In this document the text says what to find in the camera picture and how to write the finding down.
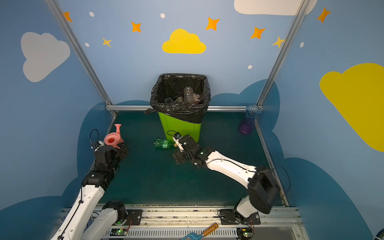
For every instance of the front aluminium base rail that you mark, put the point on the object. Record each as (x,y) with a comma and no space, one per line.
(161,222)

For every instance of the pink watering can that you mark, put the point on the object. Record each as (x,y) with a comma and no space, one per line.
(113,139)

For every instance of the pink label crushed bottle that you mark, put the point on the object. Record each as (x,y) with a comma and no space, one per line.
(196,99)

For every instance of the aluminium frame post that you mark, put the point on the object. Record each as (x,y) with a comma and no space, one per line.
(57,12)
(283,52)

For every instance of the purple ribbed glass vase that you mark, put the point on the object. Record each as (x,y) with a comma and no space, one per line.
(247,125)

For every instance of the green plastic bin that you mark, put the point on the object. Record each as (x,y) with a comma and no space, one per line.
(172,125)

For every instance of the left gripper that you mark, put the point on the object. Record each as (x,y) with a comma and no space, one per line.
(119,151)

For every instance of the right aluminium frame post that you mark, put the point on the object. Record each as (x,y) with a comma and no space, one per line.
(283,52)

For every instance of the clear bottle white cap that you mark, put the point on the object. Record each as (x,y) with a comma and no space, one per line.
(188,95)

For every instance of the crushed green bottle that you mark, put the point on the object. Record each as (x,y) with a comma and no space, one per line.
(164,144)

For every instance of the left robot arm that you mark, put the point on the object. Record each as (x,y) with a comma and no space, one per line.
(93,187)

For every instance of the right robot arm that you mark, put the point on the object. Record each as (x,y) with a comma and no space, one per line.
(261,185)

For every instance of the left aluminium frame post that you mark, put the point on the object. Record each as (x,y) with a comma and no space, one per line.
(57,12)

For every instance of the aluminium back frame rail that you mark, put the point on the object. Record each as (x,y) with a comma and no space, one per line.
(125,108)

